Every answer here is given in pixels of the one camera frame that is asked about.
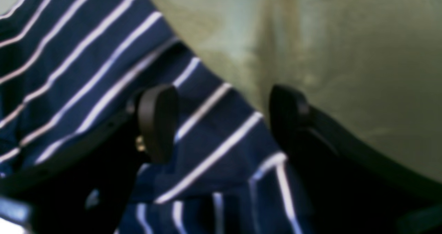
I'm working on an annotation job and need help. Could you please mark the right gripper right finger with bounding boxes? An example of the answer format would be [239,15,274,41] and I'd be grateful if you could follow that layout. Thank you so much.
[269,85,442,234]

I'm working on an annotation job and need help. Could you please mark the green table cloth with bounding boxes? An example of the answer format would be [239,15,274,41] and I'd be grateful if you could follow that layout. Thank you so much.
[1,0,441,182]

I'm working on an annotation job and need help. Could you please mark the navy white striped T-shirt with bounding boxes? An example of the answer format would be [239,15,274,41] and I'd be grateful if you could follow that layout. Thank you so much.
[1,0,314,234]

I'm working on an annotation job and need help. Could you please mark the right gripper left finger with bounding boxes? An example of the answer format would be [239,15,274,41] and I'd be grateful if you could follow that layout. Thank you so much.
[1,85,179,234]

